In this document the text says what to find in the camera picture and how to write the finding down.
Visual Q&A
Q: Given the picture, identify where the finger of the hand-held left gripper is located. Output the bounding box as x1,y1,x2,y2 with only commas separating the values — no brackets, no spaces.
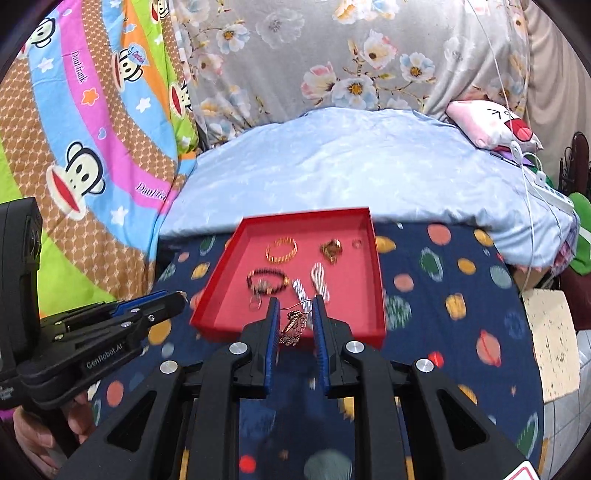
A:
41,290,186,334
64,296,190,348

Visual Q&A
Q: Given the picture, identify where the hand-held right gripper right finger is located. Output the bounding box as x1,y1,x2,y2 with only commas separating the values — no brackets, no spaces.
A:
311,295,532,480

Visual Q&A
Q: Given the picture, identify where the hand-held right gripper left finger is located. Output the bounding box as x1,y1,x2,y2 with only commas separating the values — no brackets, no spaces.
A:
58,296,282,480

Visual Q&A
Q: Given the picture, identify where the white pearl bracelet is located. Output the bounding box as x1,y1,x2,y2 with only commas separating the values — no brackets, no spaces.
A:
310,262,332,304

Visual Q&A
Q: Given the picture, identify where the red cardboard box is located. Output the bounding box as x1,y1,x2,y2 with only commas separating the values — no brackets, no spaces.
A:
189,208,387,350

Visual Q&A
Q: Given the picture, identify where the silver metal watch band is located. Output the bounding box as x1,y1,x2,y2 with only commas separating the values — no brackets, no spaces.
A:
291,277,315,324

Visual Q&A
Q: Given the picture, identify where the dark bead bracelet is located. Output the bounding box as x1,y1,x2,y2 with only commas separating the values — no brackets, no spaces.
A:
246,268,291,296

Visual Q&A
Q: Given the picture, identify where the person's left hand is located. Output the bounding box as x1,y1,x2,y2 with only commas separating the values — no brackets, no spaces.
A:
13,398,98,468

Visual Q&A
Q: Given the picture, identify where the gold and brown brooch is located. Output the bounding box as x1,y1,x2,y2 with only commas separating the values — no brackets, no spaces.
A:
320,239,345,265

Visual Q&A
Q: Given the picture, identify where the navy planet print cloth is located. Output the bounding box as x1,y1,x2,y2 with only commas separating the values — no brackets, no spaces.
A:
85,222,555,480

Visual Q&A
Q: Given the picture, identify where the colourful cartoon monkey blanket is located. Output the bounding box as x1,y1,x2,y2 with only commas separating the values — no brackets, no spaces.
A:
0,0,200,326

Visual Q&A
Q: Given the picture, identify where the light blue quilt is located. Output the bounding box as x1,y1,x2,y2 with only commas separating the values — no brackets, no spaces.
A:
159,107,579,274

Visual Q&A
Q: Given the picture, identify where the beige speckled board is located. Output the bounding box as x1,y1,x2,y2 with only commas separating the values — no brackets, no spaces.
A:
522,288,583,403

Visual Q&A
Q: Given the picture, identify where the white power strip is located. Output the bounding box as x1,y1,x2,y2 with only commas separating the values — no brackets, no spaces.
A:
522,170,576,214

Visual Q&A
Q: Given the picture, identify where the pink cartoon pillow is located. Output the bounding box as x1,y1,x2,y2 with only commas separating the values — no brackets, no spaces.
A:
445,99,544,151

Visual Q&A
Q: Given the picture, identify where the green object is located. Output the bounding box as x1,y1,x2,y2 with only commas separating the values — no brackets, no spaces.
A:
567,191,591,278

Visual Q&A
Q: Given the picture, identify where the grey floral sheet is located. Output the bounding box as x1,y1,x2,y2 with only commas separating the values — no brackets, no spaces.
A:
174,0,532,141

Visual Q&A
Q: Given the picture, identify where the gold chain bracelet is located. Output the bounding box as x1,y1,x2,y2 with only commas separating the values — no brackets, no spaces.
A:
265,236,297,264

